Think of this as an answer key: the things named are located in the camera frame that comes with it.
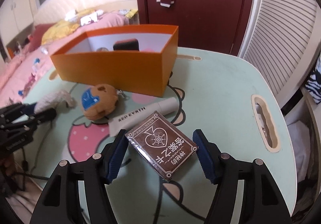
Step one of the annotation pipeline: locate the white cosmetic tube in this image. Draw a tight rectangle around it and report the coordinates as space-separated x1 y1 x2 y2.
108 97 179 136

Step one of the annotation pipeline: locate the orange cardboard box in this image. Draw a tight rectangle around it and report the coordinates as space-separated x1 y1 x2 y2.
51 24 179 97

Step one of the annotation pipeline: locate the white louvered door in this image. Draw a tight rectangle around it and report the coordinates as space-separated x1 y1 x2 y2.
238 0 320 107

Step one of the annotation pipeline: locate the mint green folding table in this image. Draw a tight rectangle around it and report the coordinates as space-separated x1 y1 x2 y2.
15 48 297 223

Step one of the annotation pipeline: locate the black wallet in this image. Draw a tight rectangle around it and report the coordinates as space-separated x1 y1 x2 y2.
113 39 139 51

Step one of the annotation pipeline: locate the white cloth bag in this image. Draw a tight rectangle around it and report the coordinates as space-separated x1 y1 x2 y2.
34 90 76 114

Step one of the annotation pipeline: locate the black cable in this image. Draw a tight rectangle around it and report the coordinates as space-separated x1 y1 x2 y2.
0 118 55 189

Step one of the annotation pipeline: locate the yellow pillow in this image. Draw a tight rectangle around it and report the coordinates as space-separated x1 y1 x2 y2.
41 9 96 45

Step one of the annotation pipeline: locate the pink heart plastic case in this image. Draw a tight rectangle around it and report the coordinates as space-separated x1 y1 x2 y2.
141 48 154 52

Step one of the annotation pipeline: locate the brown bear plush pouch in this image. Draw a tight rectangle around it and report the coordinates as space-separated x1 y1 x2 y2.
80 84 119 121

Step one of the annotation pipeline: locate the brown playing card box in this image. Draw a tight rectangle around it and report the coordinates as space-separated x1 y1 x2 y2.
125 110 198 181

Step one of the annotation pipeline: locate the pink quilt bed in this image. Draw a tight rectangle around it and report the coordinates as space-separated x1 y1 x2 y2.
1 11 130 107

